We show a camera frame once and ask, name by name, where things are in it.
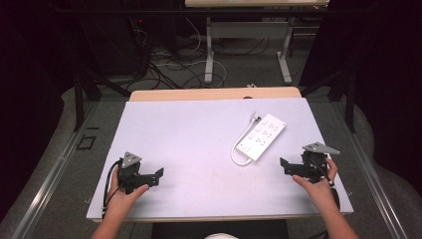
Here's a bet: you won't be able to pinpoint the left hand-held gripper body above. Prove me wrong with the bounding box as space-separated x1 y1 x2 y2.
116 151 149 195

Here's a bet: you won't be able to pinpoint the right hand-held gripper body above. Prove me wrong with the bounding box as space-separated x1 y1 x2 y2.
300 141 341 184

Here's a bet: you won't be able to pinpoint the person's right hand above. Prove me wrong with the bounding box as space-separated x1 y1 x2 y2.
292 156 339 210

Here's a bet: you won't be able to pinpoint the person's left hand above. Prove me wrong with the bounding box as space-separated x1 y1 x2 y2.
105 165 150 223

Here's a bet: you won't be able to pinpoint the white power strip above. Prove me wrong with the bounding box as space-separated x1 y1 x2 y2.
236 113 288 162

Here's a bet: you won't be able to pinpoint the white table mat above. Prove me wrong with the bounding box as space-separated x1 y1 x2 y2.
86 97 354 221

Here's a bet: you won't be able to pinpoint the black metal stand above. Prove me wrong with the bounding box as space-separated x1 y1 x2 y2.
300 68 357 134
72 71 132 132

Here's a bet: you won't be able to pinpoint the person's white clothing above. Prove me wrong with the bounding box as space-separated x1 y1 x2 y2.
202 232 240 239

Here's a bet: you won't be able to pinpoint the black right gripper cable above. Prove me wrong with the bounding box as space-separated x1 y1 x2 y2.
311 158 341 211

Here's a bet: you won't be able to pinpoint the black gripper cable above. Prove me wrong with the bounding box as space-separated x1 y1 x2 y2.
101 158 124 220
311 158 341 211

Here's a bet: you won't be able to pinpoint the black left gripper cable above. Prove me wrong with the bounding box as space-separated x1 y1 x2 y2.
101 158 124 220

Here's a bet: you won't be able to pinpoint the white power strip cable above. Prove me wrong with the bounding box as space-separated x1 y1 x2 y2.
230 111 263 167

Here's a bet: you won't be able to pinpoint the black floor socket frame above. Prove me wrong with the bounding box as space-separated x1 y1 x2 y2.
76 134 98 151

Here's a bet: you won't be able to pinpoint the metal floor rail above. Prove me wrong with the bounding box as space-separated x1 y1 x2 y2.
327 99 411 239
9 101 101 239

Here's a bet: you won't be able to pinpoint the black floor cables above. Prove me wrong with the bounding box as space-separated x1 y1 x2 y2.
127 18 208 92

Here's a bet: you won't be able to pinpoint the white floor cable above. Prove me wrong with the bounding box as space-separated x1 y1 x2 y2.
155 17 228 90

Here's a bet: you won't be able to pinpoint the white metal desk frame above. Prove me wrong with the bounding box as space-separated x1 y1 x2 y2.
184 0 330 86

